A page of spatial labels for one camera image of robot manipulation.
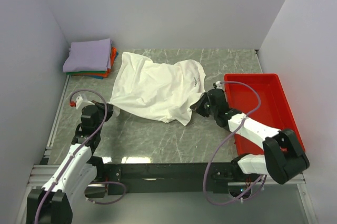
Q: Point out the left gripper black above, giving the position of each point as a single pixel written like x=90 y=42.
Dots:
x=109 y=111

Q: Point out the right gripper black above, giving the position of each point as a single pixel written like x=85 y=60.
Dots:
x=197 y=107

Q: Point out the white t shirt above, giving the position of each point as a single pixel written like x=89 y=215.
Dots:
x=158 y=91

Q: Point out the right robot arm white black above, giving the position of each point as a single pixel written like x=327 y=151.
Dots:
x=283 y=157

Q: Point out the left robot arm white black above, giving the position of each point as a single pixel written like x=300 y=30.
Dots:
x=54 y=201

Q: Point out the folded green t shirt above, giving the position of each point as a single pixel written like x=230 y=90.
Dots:
x=98 y=73

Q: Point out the folded lilac t shirt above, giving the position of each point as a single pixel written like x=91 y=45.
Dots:
x=89 y=56

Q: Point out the red plastic bin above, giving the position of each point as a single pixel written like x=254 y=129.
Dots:
x=274 y=110

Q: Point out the black base bar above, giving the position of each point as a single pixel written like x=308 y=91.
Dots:
x=174 y=177

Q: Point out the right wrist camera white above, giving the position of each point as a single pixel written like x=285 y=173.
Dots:
x=218 y=85

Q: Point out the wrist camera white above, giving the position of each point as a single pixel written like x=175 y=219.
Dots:
x=218 y=85
x=80 y=102

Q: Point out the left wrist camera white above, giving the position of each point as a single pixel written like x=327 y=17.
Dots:
x=80 y=102

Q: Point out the aluminium frame rail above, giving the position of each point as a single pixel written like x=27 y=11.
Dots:
x=40 y=174

